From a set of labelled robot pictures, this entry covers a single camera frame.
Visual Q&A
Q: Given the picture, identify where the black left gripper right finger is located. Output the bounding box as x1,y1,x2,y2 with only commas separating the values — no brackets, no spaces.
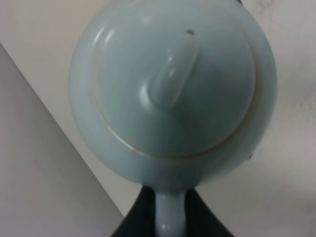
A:
185,189,234,237

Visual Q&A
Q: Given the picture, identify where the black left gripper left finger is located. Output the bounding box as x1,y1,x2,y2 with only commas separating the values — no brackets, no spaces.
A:
111,186,156,237

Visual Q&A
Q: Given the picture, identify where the light blue porcelain teapot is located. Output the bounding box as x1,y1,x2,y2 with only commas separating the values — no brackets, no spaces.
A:
69,0,277,237

